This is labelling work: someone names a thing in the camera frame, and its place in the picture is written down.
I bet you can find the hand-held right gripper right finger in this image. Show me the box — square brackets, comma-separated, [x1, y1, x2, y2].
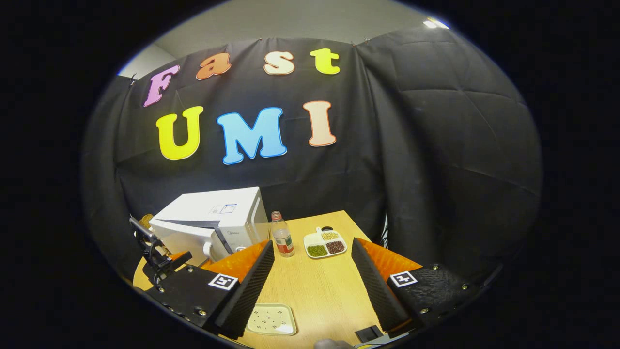
[351, 237, 486, 340]

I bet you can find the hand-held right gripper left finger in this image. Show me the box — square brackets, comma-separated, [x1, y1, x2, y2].
[143, 240, 275, 340]

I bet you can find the white microwave oven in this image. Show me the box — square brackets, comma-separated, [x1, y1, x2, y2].
[149, 187, 271, 266]

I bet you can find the cream perforated tray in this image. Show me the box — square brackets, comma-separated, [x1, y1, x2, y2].
[245, 303, 297, 336]

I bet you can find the small black box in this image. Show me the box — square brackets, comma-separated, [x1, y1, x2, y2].
[355, 325, 385, 344]

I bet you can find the clear bottle red label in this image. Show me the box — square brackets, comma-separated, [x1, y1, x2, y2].
[270, 211, 295, 258]

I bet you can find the white divided dish of beans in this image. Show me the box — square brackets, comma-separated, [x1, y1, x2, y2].
[303, 226, 348, 259]

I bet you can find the black backdrop cloth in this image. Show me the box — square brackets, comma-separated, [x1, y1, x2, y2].
[81, 25, 543, 286]

